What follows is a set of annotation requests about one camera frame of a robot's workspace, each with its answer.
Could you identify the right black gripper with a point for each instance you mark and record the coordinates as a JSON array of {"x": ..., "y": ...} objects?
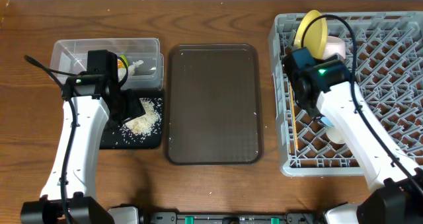
[{"x": 312, "y": 107}]

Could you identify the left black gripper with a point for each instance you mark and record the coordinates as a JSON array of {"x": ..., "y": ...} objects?
[{"x": 135, "y": 108}]

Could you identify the wooden chopstick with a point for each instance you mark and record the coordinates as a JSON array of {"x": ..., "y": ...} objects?
[
  {"x": 291, "y": 146},
  {"x": 293, "y": 118}
]

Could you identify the rice food waste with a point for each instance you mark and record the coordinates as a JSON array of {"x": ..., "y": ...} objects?
[{"x": 144, "y": 132}]

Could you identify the yellow plate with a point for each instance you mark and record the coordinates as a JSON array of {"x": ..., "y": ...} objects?
[{"x": 316, "y": 36}]

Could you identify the pandan cake wrapper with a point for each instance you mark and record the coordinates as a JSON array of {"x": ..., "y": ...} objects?
[{"x": 123, "y": 60}]

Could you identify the pink white bowl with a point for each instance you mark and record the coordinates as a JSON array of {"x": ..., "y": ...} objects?
[{"x": 334, "y": 47}]

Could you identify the light blue bowl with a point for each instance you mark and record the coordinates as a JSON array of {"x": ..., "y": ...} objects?
[{"x": 326, "y": 122}]

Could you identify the pale green cup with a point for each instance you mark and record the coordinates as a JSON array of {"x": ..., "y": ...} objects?
[{"x": 334, "y": 135}]

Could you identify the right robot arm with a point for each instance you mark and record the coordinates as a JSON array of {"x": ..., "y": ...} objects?
[{"x": 393, "y": 178}]

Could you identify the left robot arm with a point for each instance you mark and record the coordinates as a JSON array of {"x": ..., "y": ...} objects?
[{"x": 92, "y": 102}]

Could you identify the grey dishwasher rack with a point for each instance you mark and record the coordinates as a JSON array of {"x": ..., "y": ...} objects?
[{"x": 389, "y": 73}]

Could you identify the black tray bin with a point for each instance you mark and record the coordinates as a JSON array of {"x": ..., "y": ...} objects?
[{"x": 111, "y": 138}]

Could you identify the clear plastic bin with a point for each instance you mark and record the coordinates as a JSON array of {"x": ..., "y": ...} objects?
[{"x": 70, "y": 56}]

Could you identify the brown serving tray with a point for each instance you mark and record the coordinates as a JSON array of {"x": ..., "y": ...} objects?
[{"x": 213, "y": 114}]

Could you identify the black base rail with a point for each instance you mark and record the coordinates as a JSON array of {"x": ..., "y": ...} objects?
[{"x": 174, "y": 216}]

